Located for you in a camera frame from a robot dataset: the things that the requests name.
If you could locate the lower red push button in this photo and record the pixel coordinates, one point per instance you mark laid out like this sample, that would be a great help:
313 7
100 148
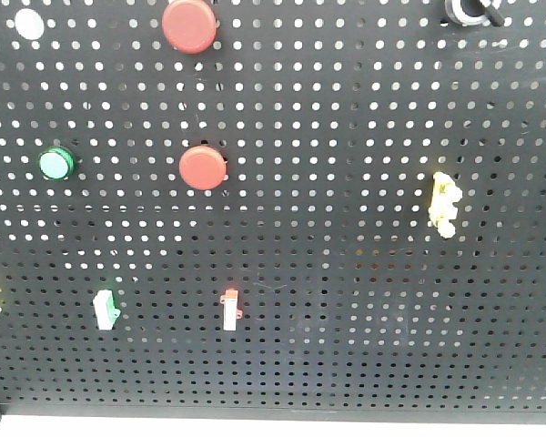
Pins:
202 167

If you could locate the red push button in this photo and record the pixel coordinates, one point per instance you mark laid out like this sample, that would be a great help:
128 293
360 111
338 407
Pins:
202 167
190 26

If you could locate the upper red push button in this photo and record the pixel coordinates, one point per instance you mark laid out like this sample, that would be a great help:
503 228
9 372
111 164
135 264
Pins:
190 26

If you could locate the green push button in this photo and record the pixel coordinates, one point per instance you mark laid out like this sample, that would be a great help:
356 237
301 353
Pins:
56 163

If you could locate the black perforated pegboard panel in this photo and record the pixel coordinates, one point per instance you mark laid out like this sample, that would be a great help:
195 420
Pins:
333 117

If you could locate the white round panel plug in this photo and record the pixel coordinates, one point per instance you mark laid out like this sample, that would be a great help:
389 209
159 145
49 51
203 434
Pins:
29 24

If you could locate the white standing desk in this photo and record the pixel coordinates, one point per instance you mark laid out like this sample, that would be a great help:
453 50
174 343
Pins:
20 425

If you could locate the white red rocker switch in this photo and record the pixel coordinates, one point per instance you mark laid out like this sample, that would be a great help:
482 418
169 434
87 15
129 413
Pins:
231 311

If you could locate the yellow toggle switch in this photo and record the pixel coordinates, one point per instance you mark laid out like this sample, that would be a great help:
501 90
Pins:
442 209

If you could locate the white green rocker switch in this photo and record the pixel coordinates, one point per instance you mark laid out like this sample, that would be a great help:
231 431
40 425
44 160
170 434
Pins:
105 310

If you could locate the black rotary selector switch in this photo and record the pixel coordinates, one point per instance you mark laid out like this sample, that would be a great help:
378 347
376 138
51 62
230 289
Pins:
475 12

